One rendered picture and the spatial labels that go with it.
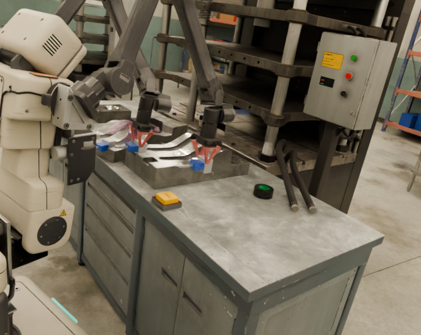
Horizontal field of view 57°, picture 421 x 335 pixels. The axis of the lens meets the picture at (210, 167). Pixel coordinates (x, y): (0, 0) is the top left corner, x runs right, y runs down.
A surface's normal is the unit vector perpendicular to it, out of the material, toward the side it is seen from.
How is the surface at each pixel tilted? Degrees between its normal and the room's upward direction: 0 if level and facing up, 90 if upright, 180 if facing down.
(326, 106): 90
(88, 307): 0
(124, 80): 78
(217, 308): 90
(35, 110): 90
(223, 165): 90
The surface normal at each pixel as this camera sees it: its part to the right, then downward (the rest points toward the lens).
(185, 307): -0.78, 0.11
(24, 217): -0.59, 0.06
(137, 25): 0.65, 0.15
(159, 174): 0.60, 0.37
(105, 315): 0.15, -0.92
